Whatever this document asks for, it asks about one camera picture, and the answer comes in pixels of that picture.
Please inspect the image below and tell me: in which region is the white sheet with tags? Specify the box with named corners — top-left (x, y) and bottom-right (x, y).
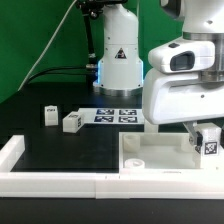
top-left (79, 108), bottom-right (144, 125)

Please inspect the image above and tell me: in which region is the white U-shaped obstacle fence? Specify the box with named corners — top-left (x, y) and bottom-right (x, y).
top-left (0, 135), bottom-right (224, 199)

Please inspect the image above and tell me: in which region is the white square tabletop part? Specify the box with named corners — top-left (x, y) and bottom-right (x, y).
top-left (119, 132), bottom-right (203, 173)

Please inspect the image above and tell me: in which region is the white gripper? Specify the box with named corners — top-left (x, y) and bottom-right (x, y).
top-left (142, 69), bottom-right (224, 154)

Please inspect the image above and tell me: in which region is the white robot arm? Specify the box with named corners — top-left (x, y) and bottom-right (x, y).
top-left (142, 0), bottom-right (224, 147)

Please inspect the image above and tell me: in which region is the white cable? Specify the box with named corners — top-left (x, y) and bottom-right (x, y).
top-left (17, 0), bottom-right (78, 92)

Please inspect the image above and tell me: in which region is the black cable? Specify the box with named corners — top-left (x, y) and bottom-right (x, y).
top-left (23, 66), bottom-right (98, 88)

